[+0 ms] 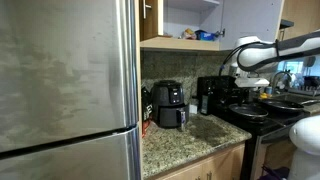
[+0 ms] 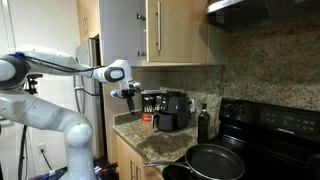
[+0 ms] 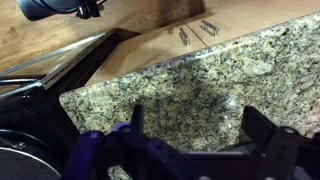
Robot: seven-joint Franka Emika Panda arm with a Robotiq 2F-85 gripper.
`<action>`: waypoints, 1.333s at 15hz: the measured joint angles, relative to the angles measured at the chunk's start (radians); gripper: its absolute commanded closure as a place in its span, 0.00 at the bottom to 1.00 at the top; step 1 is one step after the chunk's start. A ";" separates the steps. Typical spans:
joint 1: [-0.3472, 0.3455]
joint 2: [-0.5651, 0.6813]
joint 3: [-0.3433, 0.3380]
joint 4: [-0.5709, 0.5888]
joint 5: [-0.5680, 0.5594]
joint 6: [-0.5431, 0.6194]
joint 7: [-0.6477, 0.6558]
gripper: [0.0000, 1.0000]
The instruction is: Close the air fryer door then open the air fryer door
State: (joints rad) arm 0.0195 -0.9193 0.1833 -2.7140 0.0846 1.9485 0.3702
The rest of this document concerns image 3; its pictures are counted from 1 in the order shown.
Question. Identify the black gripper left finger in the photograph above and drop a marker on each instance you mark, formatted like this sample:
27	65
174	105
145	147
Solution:
137	118

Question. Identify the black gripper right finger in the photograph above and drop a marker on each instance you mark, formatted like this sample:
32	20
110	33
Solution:
258	125

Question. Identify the black electric stove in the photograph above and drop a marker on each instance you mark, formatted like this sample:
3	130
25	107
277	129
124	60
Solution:
33	113

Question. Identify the black frying pan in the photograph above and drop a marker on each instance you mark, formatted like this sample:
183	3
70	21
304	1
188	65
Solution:
23	165

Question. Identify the blue round object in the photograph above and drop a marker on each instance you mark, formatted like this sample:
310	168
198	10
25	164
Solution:
40	7

